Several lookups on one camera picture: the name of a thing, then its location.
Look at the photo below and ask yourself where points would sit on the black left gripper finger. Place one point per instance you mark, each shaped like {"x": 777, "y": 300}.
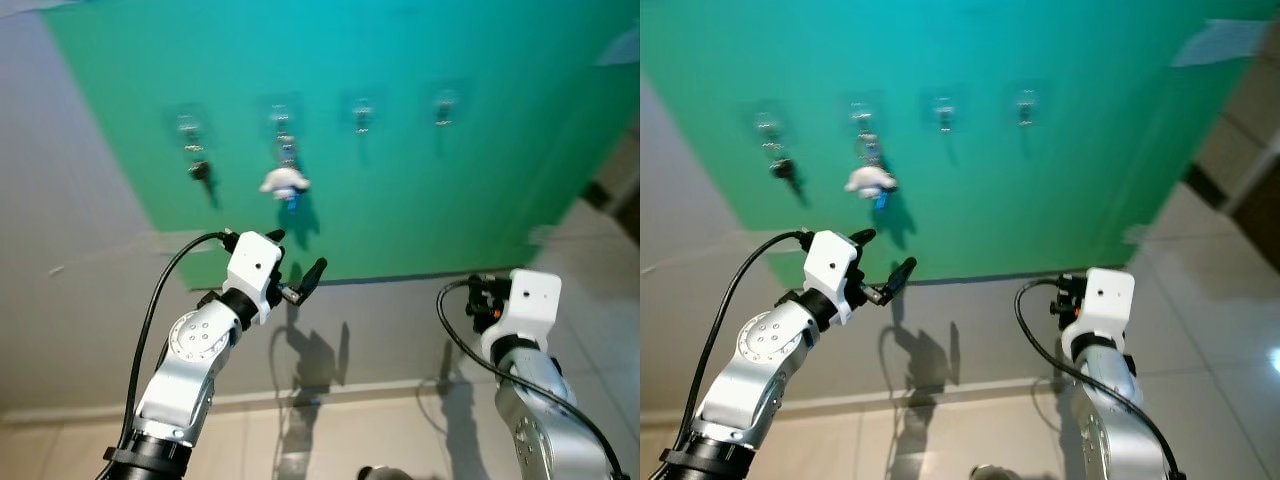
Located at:
{"x": 862, "y": 237}
{"x": 313, "y": 278}
{"x": 901, "y": 278}
{"x": 274, "y": 237}

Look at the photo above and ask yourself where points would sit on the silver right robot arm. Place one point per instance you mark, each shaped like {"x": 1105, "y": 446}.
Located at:
{"x": 545, "y": 410}
{"x": 1105, "y": 420}

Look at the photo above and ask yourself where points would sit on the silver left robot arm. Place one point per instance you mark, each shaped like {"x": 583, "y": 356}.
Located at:
{"x": 185, "y": 370}
{"x": 750, "y": 370}

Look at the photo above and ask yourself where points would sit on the clear tape strip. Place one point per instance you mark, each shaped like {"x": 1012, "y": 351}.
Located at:
{"x": 1136, "y": 236}
{"x": 548, "y": 237}

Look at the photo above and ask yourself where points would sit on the black key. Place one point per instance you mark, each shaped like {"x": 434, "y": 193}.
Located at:
{"x": 783, "y": 168}
{"x": 200, "y": 168}

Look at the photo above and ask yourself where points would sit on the grey robot leg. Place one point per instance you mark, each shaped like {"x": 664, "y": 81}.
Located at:
{"x": 385, "y": 473}
{"x": 995, "y": 473}

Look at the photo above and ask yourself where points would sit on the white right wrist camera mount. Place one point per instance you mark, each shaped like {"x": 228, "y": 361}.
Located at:
{"x": 532, "y": 300}
{"x": 1105, "y": 300}

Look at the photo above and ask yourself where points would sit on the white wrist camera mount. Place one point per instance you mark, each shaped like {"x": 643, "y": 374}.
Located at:
{"x": 832, "y": 265}
{"x": 1105, "y": 300}
{"x": 532, "y": 300}
{"x": 252, "y": 268}

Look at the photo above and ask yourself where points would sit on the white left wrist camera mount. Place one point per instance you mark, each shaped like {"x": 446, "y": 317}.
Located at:
{"x": 252, "y": 268}
{"x": 832, "y": 265}

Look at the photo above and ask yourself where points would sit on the green wall board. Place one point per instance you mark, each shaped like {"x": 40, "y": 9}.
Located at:
{"x": 1050, "y": 200}
{"x": 450, "y": 200}

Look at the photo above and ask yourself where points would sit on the clear adhesive wall hook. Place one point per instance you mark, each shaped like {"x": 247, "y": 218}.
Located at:
{"x": 188, "y": 125}
{"x": 444, "y": 106}
{"x": 362, "y": 113}
{"x": 1026, "y": 105}
{"x": 283, "y": 118}
{"x": 768, "y": 128}
{"x": 863, "y": 118}
{"x": 944, "y": 112}

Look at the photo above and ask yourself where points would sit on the dark brown door frame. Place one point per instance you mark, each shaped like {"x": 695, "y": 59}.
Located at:
{"x": 1262, "y": 215}

